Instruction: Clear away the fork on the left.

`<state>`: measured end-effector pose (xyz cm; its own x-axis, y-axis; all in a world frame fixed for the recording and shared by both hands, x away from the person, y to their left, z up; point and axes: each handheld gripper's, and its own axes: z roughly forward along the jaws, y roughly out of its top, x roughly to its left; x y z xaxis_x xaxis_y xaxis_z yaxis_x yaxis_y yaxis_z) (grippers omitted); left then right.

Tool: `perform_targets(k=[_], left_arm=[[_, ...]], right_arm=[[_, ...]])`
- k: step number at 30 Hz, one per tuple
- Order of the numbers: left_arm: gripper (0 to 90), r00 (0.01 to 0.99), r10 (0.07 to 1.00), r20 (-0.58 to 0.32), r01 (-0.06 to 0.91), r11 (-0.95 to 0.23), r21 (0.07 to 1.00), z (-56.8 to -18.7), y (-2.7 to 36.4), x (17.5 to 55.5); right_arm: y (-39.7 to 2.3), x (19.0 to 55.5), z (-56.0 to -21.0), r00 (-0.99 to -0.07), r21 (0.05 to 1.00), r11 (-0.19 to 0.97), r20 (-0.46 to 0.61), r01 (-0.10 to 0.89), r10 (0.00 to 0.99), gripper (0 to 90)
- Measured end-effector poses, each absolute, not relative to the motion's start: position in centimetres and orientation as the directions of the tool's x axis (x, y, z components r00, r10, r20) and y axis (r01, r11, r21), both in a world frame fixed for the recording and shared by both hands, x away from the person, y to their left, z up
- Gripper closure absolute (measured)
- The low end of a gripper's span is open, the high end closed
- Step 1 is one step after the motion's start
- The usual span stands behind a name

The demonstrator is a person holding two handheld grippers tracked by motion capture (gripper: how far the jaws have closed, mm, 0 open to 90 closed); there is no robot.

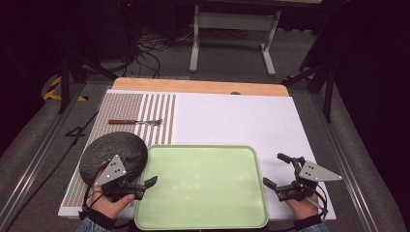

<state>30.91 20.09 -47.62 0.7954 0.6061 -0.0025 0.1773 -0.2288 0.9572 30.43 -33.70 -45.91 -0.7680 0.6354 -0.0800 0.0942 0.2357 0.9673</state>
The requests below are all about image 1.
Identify black metal stand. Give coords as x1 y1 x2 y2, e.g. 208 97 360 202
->
281 62 336 124

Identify person's left hand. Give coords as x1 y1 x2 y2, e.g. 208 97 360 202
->
90 180 136 220

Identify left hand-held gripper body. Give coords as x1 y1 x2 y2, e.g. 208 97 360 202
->
94 154 146 203

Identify black tripod stand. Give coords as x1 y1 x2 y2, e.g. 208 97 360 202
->
57 51 119 115

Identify light green tray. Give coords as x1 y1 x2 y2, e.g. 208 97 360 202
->
133 144 270 231

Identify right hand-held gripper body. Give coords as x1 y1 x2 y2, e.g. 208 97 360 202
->
276 156 343 203

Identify thin black floor cable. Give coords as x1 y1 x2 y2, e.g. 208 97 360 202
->
4 109 101 231

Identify yellow black hazard tape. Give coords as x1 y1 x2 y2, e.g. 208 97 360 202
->
43 74 89 102

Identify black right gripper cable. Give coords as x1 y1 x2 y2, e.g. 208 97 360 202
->
306 184 329 218

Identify person's right hand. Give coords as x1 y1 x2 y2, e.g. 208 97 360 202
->
284 192 321 221

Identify black floor cables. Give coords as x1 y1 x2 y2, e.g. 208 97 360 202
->
124 28 194 79

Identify white board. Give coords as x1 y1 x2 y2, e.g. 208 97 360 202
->
57 89 337 221

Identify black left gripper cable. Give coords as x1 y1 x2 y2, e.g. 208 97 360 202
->
81 162 109 212

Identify white metal desk frame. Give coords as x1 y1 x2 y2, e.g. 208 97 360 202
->
189 4 282 77

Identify dark round stone plate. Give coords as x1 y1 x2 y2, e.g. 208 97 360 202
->
78 130 149 187

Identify aluminium floor rail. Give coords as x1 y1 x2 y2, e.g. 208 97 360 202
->
308 92 380 232
0 82 86 228

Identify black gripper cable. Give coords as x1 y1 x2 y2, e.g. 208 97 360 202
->
81 162 109 212
306 184 329 218

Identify fork with brown handle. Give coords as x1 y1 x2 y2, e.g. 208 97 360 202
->
107 118 164 128

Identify striped woven placemat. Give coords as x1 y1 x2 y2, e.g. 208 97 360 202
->
62 92 178 208

